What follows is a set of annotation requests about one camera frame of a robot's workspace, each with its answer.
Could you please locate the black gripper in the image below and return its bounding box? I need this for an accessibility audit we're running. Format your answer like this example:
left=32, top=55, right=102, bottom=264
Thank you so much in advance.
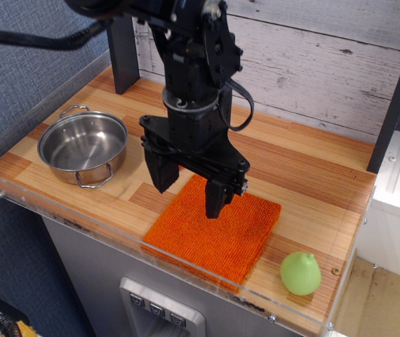
left=139, top=103, right=250, bottom=218

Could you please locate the orange towel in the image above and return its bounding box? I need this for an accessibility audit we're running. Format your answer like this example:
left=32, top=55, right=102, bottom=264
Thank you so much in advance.
left=142, top=175, right=281, bottom=293

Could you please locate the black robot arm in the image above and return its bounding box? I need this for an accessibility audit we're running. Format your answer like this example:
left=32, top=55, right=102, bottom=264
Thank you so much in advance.
left=68, top=1, right=250, bottom=218

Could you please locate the green toy pear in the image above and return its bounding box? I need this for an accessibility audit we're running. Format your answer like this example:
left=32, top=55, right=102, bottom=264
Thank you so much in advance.
left=280, top=251, right=322, bottom=296

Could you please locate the clear acrylic counter guard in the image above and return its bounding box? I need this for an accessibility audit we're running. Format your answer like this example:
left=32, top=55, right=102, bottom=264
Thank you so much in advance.
left=0, top=53, right=375, bottom=336

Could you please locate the stainless steel pot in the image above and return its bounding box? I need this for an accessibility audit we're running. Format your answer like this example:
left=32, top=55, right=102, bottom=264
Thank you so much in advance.
left=37, top=105, right=128, bottom=189

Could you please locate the grey cabinet front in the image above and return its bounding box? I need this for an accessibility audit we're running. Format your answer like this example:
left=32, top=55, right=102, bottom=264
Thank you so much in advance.
left=44, top=218, right=296, bottom=336

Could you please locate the silver button control panel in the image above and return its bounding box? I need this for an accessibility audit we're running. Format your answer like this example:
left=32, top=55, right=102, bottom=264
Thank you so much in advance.
left=119, top=277, right=206, bottom=336

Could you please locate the white side appliance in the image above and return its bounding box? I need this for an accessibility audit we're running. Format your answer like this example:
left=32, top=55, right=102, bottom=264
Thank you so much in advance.
left=356, top=131, right=400, bottom=275

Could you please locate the yellow object bottom left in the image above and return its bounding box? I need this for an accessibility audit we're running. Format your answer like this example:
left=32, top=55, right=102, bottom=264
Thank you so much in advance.
left=16, top=321, right=39, bottom=337

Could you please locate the dark grey left post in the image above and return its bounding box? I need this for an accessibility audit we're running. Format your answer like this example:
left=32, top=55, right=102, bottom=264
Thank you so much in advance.
left=107, top=14, right=140, bottom=94

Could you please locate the dark grey post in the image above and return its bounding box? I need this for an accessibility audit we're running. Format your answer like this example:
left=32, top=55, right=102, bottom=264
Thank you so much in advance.
left=366, top=76, right=400, bottom=173
left=107, top=14, right=140, bottom=94

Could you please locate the black braided cable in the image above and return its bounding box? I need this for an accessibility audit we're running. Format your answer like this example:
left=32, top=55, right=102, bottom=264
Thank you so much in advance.
left=0, top=19, right=113, bottom=51

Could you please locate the dark grey right post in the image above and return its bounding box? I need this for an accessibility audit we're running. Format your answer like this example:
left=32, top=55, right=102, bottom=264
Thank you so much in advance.
left=366, top=76, right=400, bottom=173

